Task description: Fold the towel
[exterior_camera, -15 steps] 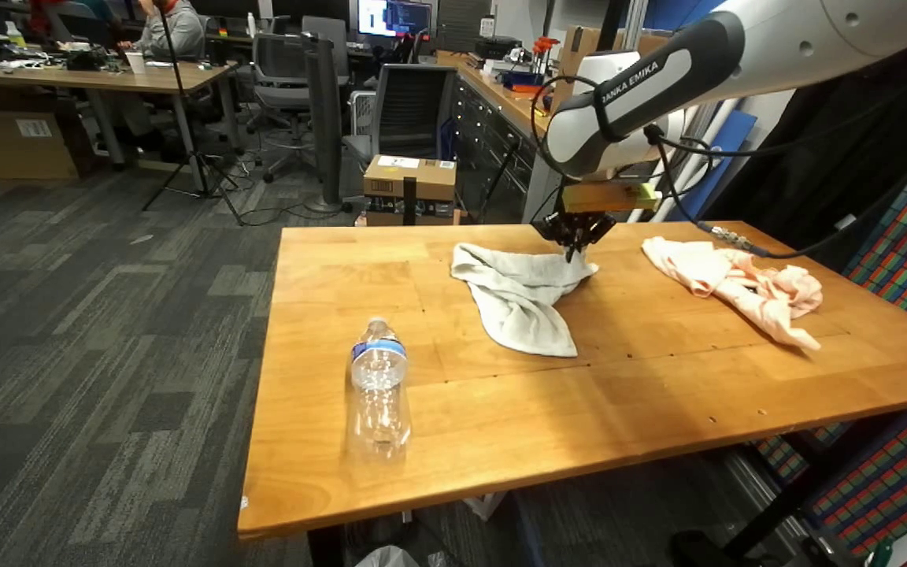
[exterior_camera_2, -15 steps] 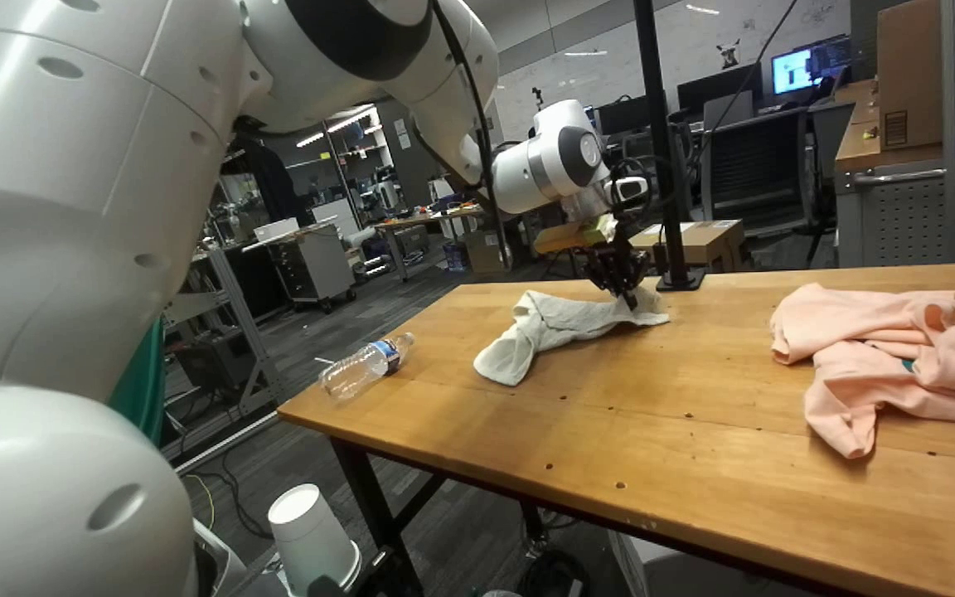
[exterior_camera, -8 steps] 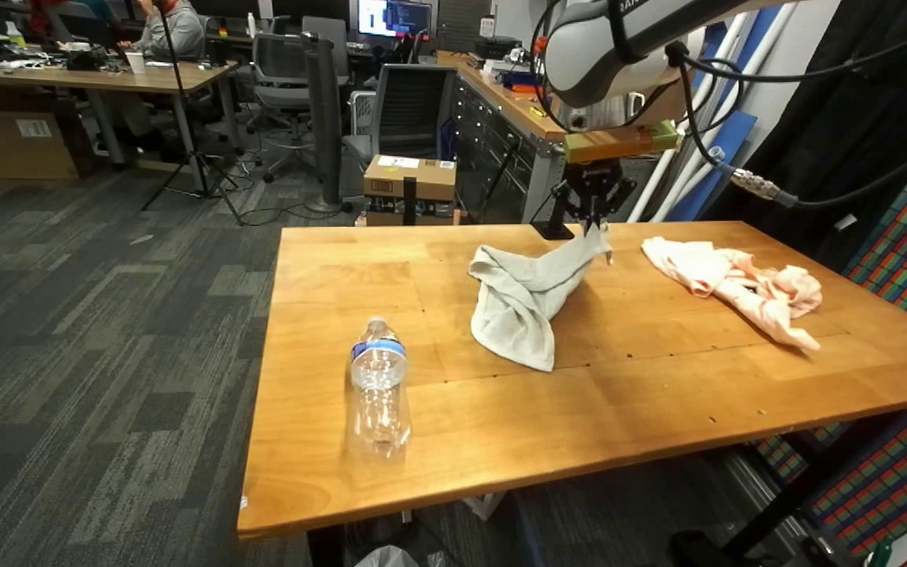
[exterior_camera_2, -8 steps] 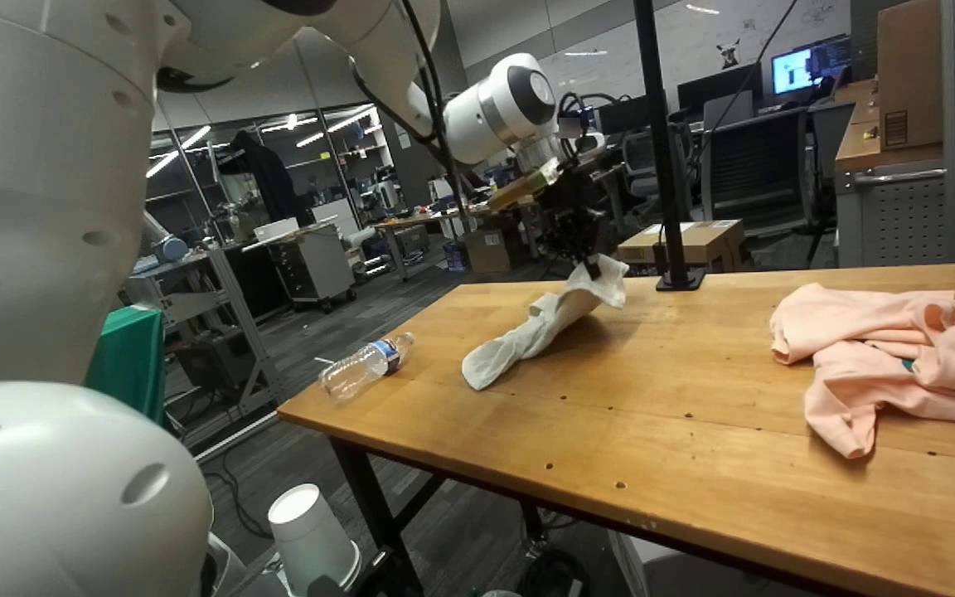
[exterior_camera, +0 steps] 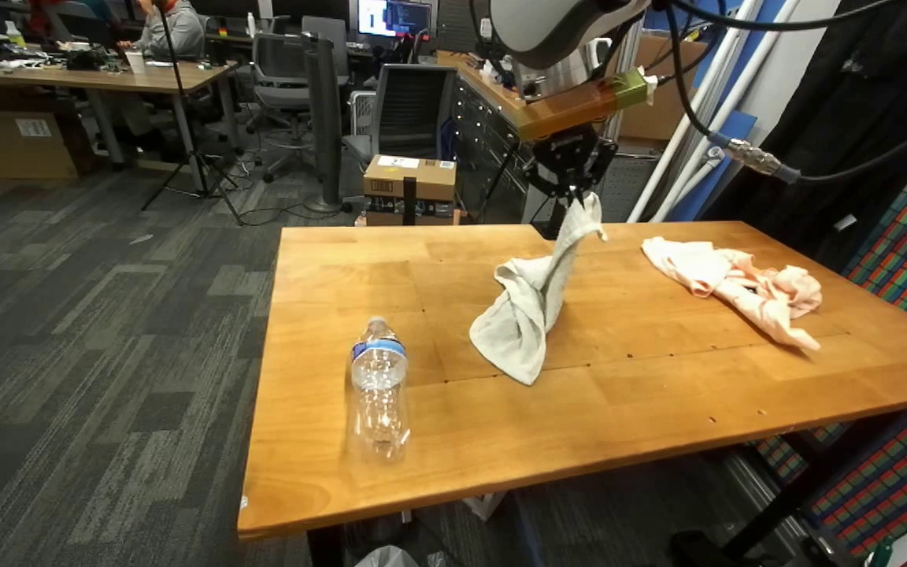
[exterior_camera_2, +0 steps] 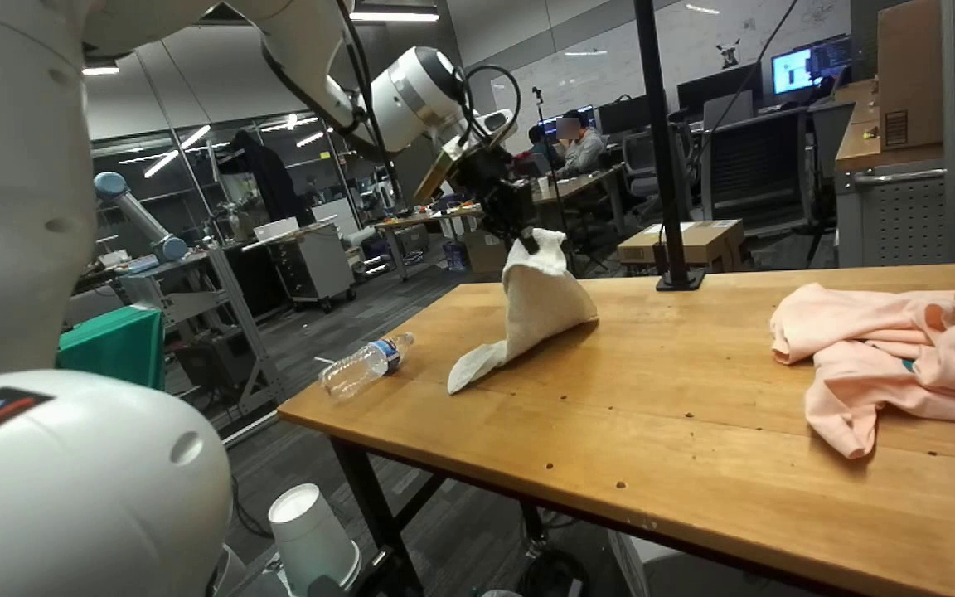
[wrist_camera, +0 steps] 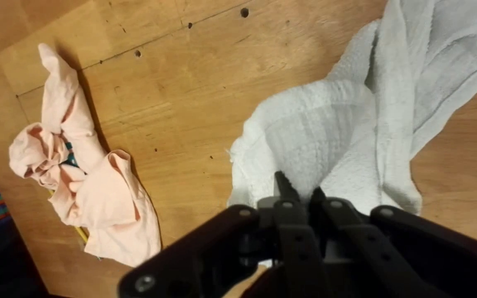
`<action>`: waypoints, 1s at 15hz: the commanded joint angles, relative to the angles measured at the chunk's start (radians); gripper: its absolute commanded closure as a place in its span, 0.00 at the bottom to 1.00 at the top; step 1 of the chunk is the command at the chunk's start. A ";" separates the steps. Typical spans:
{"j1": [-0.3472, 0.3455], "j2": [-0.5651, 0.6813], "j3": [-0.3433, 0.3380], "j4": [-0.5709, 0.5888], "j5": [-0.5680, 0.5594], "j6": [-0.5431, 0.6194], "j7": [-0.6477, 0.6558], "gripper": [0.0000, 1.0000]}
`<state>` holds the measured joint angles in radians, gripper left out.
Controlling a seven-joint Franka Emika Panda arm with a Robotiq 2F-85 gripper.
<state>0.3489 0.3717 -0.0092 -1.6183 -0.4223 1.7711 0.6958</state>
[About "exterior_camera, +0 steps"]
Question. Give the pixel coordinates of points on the cardboard box with label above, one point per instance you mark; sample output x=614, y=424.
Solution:
x=18, y=146

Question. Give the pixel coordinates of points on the lit computer monitor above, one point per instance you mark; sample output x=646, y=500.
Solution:
x=390, y=17

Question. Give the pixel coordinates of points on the black table leg frame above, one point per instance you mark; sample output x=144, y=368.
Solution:
x=780, y=515

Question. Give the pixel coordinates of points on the white cup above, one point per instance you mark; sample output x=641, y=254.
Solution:
x=137, y=61

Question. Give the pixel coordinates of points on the long wooden office desk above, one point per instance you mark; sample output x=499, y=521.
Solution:
x=107, y=80

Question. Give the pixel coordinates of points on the grey office chair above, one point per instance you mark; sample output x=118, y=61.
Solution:
x=280, y=57

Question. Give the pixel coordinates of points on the black pole stand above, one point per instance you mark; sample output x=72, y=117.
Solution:
x=549, y=224

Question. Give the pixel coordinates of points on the black tripod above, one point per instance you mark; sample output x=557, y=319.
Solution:
x=184, y=104

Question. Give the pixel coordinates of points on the pink crumpled cloth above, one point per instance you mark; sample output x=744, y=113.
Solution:
x=758, y=288

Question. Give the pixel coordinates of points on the white terry towel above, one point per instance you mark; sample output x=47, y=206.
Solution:
x=521, y=325

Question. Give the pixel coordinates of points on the seated person in grey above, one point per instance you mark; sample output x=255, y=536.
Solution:
x=172, y=28

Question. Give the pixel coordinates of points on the tan wrist camera mount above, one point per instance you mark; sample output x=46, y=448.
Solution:
x=581, y=111

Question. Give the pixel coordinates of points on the flat cardboard box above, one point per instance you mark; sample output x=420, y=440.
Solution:
x=407, y=176

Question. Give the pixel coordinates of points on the short black post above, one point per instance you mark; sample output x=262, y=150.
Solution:
x=409, y=198

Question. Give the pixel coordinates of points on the white crumpled bag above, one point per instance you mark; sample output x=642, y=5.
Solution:
x=386, y=554

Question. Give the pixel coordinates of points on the clear plastic water bottle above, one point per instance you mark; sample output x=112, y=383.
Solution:
x=380, y=387

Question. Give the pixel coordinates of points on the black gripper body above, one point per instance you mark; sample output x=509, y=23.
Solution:
x=568, y=158

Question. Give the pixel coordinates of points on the workbench with drawer cabinet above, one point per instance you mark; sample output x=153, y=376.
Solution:
x=485, y=146

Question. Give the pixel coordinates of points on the tall grey tower column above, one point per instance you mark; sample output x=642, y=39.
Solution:
x=322, y=113

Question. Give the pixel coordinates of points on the black curtain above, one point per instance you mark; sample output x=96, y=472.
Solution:
x=850, y=72

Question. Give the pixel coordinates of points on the large brown cardboard sheet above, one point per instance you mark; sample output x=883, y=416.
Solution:
x=642, y=121

